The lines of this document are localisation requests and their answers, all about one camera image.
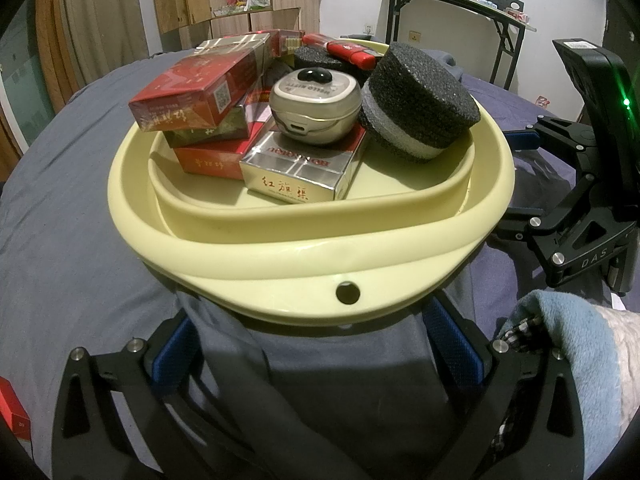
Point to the person's pale quilted pants leg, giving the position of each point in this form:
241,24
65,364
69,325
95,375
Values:
627,360

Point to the silver red striped cigarette pack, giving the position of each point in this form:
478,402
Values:
235,45

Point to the plain red box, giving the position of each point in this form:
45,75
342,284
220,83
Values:
12,410

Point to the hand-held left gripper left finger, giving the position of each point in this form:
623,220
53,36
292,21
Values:
170,355

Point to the grey cloth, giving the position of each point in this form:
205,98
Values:
65,210

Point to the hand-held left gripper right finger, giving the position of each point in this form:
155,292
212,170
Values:
452,345

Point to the pink paper bag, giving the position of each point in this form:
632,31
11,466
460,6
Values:
544,100

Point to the beige curtain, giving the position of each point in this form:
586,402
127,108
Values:
90,25

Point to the wall socket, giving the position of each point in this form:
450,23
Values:
415,36

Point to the red cigarette box pink label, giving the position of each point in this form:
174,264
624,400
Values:
190,90

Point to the silver earbud case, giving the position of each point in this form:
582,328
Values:
310,110

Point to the pale yellow plastic basin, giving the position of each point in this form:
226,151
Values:
300,260

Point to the large red silver cigarette box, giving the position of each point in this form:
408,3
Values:
295,180

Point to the black foam disc grey band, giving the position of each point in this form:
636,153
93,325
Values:
420,90

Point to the red lighter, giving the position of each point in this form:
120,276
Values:
345,52

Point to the light blue fleece cloth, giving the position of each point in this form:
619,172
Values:
575,320

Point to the blue blanket white triangles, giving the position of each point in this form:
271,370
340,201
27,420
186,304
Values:
525,180

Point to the plain black foam disc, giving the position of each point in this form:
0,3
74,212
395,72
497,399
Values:
307,57

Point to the small red cigarette box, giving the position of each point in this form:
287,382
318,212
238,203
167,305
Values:
210,162

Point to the pink packet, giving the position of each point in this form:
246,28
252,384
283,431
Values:
517,13

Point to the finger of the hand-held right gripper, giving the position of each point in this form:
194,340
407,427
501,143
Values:
520,227
520,140

